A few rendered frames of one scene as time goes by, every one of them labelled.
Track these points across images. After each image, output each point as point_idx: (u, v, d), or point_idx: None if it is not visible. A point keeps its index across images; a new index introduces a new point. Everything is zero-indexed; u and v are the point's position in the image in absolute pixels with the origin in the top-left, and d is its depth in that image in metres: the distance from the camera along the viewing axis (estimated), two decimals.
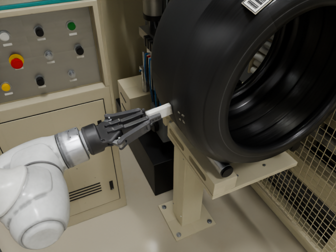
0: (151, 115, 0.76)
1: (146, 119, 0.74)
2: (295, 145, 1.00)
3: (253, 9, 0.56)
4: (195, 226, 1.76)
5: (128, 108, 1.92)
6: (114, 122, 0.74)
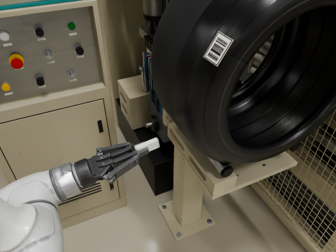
0: (139, 149, 0.81)
1: (134, 154, 0.80)
2: (294, 146, 1.00)
3: (214, 61, 0.60)
4: (195, 226, 1.76)
5: (128, 108, 1.92)
6: (105, 157, 0.80)
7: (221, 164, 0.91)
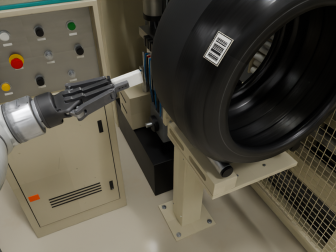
0: (117, 83, 0.66)
1: (110, 87, 0.64)
2: (294, 146, 1.00)
3: (214, 61, 0.60)
4: (195, 226, 1.76)
5: (128, 108, 1.92)
6: (74, 91, 0.64)
7: (221, 164, 0.91)
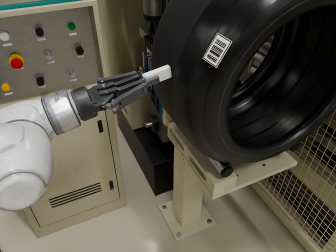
0: (148, 77, 0.68)
1: (142, 81, 0.67)
2: (295, 146, 1.00)
3: (213, 63, 0.60)
4: (195, 226, 1.76)
5: (128, 108, 1.92)
6: (108, 85, 0.67)
7: (222, 164, 0.91)
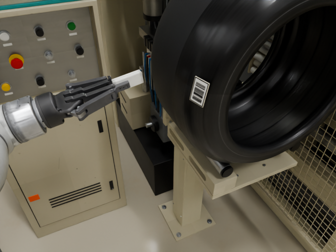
0: (118, 83, 0.66)
1: (111, 87, 0.64)
2: (294, 148, 1.01)
3: (199, 103, 0.65)
4: (195, 226, 1.76)
5: (128, 108, 1.92)
6: (75, 91, 0.64)
7: (218, 172, 0.93)
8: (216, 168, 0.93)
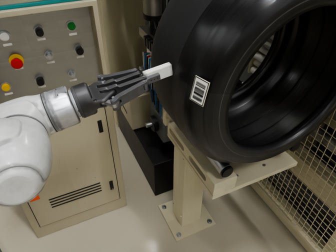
0: (149, 74, 0.68)
1: (143, 78, 0.66)
2: (294, 148, 1.01)
3: (199, 102, 0.65)
4: (195, 226, 1.76)
5: (128, 108, 1.92)
6: (108, 82, 0.66)
7: (218, 172, 0.93)
8: (216, 168, 0.93)
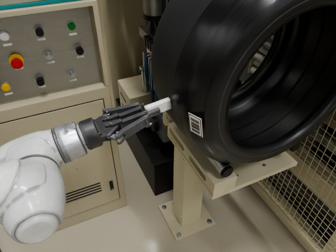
0: (150, 109, 0.74)
1: (144, 113, 0.73)
2: (297, 147, 1.01)
3: (198, 134, 0.71)
4: (195, 226, 1.76)
5: None
6: (112, 117, 0.73)
7: None
8: None
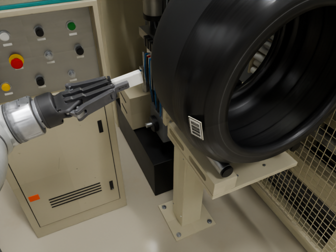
0: (117, 83, 0.66)
1: (110, 87, 0.64)
2: (296, 148, 1.01)
3: (199, 137, 0.72)
4: (195, 226, 1.76)
5: (128, 108, 1.92)
6: (74, 91, 0.64)
7: None
8: None
